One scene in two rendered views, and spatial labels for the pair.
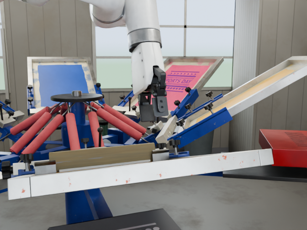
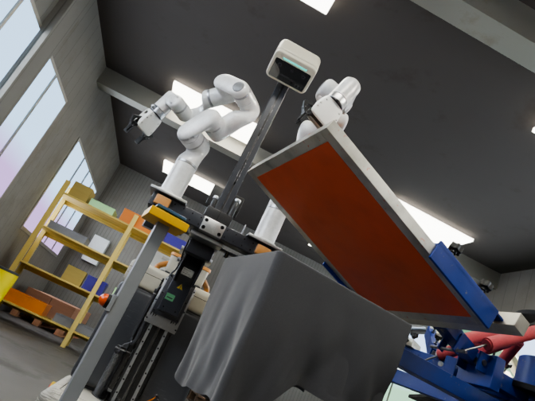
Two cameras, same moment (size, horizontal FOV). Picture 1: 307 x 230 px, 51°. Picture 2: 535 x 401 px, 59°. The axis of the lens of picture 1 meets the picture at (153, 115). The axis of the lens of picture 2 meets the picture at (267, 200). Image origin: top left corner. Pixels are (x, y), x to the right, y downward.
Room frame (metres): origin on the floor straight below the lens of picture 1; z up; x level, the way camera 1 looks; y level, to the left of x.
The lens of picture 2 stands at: (0.72, -1.44, 0.62)
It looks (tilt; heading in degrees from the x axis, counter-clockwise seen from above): 19 degrees up; 92
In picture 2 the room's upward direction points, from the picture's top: 25 degrees clockwise
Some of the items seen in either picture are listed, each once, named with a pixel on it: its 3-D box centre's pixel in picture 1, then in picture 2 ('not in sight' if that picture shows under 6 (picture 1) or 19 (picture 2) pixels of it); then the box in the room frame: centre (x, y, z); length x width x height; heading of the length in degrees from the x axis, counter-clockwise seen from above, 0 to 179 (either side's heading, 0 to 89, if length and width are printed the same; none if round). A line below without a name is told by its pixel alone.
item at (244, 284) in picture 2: not in sight; (223, 321); (0.70, 0.01, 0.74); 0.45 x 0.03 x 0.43; 110
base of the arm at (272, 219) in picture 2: not in sight; (268, 227); (0.71, 0.55, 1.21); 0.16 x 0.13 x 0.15; 98
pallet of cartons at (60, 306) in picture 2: not in sight; (54, 313); (-1.99, 7.04, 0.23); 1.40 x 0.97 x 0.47; 98
